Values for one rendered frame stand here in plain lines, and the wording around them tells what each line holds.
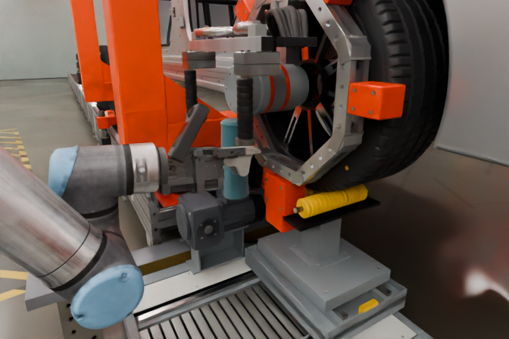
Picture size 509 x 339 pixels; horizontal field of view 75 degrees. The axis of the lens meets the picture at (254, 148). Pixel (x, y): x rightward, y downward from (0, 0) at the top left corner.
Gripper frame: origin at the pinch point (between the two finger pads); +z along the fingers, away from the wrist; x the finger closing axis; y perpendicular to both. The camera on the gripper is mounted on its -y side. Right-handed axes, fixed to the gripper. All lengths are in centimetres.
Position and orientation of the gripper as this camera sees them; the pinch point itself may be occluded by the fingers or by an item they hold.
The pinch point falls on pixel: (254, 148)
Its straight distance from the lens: 69.0
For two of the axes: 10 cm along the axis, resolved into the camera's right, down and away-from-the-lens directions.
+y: 0.5, 10.0, 0.5
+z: 8.9, -0.6, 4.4
